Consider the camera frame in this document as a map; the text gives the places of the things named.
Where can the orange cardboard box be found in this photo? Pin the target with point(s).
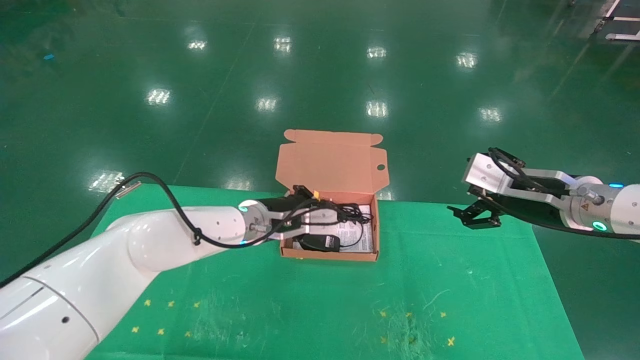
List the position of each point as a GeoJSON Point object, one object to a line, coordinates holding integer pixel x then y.
{"type": "Point", "coordinates": [327, 167]}

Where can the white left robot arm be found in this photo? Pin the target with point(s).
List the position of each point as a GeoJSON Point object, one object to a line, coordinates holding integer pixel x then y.
{"type": "Point", "coordinates": [125, 255]}

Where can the green table mat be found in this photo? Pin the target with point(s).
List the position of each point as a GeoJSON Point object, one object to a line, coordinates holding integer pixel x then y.
{"type": "Point", "coordinates": [350, 300]}

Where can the silver binder clip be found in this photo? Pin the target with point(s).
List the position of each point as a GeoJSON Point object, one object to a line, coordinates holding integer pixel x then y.
{"type": "Point", "coordinates": [128, 189]}

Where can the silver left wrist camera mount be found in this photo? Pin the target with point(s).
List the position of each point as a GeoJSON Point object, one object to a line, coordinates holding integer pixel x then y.
{"type": "Point", "coordinates": [322, 216]}

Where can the white metal frame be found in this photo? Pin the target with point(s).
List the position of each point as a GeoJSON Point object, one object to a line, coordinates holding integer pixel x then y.
{"type": "Point", "coordinates": [617, 20]}

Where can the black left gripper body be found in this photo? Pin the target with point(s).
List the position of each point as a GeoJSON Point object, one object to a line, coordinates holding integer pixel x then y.
{"type": "Point", "coordinates": [280, 204]}

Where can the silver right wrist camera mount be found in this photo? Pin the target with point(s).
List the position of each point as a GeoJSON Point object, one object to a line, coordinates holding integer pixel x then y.
{"type": "Point", "coordinates": [482, 175]}

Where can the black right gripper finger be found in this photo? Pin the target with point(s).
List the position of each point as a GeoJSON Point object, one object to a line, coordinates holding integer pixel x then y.
{"type": "Point", "coordinates": [492, 212]}
{"type": "Point", "coordinates": [465, 217]}

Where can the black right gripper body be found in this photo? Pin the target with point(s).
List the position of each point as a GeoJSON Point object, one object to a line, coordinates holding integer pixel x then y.
{"type": "Point", "coordinates": [532, 210]}

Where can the white printed instruction sheet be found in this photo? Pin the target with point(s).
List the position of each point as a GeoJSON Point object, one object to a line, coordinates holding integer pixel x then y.
{"type": "Point", "coordinates": [359, 240]}

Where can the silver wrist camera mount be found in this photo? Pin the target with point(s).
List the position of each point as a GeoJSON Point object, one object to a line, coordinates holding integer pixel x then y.
{"type": "Point", "coordinates": [482, 175]}
{"type": "Point", "coordinates": [322, 216]}

